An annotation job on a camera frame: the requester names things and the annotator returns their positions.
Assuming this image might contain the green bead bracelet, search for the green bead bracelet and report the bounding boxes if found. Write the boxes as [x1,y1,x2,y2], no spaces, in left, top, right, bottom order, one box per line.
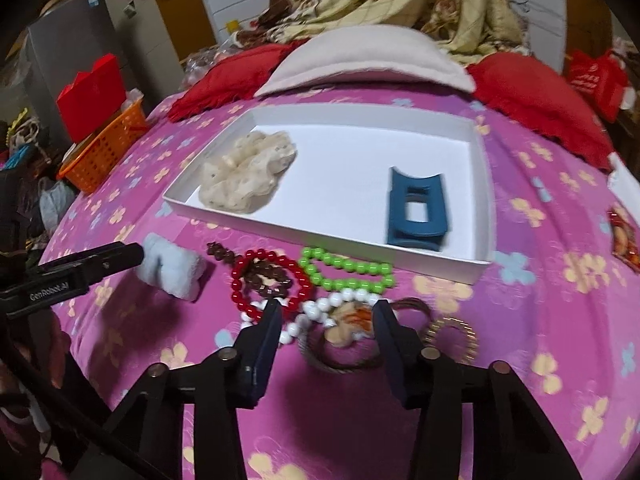
[298,246,398,295]

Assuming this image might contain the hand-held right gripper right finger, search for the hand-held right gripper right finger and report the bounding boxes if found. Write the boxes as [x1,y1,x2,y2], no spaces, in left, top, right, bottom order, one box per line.
[372,299,583,480]

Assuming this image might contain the cream lace scrunchie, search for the cream lace scrunchie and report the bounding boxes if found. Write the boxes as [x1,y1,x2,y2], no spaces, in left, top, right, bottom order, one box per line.
[198,130,298,215]

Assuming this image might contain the white shallow box tray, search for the white shallow box tray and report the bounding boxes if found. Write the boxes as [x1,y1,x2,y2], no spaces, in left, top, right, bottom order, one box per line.
[162,103,497,286]

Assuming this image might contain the orange plastic basket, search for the orange plastic basket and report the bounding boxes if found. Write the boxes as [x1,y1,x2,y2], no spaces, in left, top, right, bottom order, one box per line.
[56,97,150,196]

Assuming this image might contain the light blue fluffy scrunchie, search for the light blue fluffy scrunchie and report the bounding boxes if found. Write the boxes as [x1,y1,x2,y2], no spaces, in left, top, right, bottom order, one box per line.
[135,232,213,303]

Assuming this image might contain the white pearl bracelet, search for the white pearl bracelet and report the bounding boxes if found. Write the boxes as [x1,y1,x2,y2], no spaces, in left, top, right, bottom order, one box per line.
[240,287,383,347]

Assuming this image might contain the red frilled pillow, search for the red frilled pillow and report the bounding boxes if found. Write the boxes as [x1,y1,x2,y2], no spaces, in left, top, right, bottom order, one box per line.
[167,42,308,123]
[467,52,616,171]

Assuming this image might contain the blue hair claw clip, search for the blue hair claw clip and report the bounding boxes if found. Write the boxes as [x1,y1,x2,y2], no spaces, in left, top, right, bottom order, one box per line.
[384,166,453,253]

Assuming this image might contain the black cable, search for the black cable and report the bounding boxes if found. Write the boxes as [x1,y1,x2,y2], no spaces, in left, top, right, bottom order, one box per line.
[0,345,166,480]

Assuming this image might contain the red box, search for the red box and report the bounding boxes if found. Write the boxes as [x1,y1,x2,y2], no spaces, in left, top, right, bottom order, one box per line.
[56,54,128,143]

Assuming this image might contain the brown bead bracelet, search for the brown bead bracelet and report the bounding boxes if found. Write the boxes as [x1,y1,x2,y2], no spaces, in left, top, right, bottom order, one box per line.
[206,242,296,298]

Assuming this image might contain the red shopping bag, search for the red shopping bag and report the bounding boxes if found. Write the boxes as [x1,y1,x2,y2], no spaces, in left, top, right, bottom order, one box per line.
[565,49,631,123]

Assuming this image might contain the grey plastic bag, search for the grey plastic bag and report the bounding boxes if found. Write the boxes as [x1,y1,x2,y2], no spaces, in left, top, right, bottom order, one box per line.
[37,177,76,226]

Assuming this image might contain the clear plastic bags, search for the clear plastic bags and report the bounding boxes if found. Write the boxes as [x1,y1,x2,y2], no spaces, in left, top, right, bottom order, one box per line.
[180,30,261,91]

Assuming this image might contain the pink floral bedsheet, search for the pink floral bedsheet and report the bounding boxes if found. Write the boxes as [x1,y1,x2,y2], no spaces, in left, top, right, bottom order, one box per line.
[37,82,640,480]

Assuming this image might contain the orange hair accessory on bed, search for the orange hair accessory on bed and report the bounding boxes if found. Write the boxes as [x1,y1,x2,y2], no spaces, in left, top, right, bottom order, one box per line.
[607,205,640,273]

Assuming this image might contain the red bead bracelet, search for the red bead bracelet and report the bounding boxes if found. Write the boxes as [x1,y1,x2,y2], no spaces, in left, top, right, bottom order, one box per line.
[230,249,316,323]

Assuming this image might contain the gold bead bracelet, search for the gold bead bracelet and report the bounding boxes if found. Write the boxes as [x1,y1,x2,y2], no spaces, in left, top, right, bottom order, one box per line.
[422,317,480,366]

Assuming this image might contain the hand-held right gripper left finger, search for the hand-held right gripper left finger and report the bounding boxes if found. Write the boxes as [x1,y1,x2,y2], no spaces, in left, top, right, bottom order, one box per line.
[95,299,284,480]

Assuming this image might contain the pale pink pillow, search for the pale pink pillow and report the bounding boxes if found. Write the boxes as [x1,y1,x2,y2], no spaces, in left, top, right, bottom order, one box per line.
[252,25,476,98]

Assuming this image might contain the brown hair tie with charm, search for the brown hair tie with charm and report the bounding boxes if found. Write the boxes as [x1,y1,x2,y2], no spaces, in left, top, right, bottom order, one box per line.
[305,297,431,373]

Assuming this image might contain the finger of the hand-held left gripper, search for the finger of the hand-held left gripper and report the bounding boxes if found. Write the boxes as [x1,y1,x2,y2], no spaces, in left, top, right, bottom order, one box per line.
[30,241,146,288]

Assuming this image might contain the grey refrigerator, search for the grey refrigerator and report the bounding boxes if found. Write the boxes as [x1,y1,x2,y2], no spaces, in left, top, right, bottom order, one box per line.
[20,0,148,161]

